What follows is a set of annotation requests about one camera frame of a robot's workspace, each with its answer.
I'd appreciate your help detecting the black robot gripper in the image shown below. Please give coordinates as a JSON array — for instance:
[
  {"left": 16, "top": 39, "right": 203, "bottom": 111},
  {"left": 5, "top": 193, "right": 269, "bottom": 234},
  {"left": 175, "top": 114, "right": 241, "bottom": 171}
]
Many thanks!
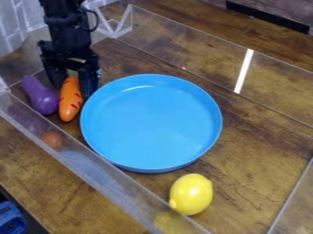
[{"left": 37, "top": 17, "right": 102, "bottom": 100}]

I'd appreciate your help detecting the white tiled curtain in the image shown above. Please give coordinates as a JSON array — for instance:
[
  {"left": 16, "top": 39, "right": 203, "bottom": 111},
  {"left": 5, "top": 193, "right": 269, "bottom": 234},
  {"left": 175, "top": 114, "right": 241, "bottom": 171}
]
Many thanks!
[{"left": 0, "top": 0, "right": 116, "bottom": 57}]

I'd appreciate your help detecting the blue plastic object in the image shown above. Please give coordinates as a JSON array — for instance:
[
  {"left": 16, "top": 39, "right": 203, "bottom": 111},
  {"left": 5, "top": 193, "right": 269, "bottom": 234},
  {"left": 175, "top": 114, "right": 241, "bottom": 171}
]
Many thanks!
[{"left": 0, "top": 201, "right": 28, "bottom": 234}]

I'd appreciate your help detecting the orange toy carrot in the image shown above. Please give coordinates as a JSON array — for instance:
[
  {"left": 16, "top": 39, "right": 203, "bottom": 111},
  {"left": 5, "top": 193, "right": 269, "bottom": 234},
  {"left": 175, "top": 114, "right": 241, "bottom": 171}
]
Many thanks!
[{"left": 59, "top": 76, "right": 84, "bottom": 122}]

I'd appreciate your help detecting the yellow toy lemon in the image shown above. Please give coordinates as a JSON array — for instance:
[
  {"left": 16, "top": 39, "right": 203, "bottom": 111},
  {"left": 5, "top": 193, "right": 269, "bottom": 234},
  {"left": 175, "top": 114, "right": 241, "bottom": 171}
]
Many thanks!
[{"left": 169, "top": 174, "right": 213, "bottom": 216}]

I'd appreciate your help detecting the purple toy eggplant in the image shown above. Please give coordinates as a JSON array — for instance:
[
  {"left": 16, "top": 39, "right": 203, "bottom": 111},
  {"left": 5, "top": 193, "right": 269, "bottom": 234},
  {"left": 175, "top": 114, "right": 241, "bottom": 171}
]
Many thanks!
[{"left": 21, "top": 76, "right": 59, "bottom": 115}]

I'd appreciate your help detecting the blue round plate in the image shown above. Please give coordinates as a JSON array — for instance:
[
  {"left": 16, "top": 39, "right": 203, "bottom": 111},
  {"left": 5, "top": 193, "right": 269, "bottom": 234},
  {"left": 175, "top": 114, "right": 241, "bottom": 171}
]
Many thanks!
[{"left": 79, "top": 74, "right": 222, "bottom": 173}]

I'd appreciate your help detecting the clear acrylic barrier wall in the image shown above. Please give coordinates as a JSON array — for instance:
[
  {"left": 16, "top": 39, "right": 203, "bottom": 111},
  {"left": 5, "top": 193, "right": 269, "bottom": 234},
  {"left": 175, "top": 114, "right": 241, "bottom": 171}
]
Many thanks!
[{"left": 0, "top": 0, "right": 313, "bottom": 234}]

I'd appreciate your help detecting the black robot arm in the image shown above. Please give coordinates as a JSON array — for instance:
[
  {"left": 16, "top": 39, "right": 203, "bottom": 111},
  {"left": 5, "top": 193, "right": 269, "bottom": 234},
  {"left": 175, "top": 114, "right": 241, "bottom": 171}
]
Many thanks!
[{"left": 37, "top": 0, "right": 102, "bottom": 99}]

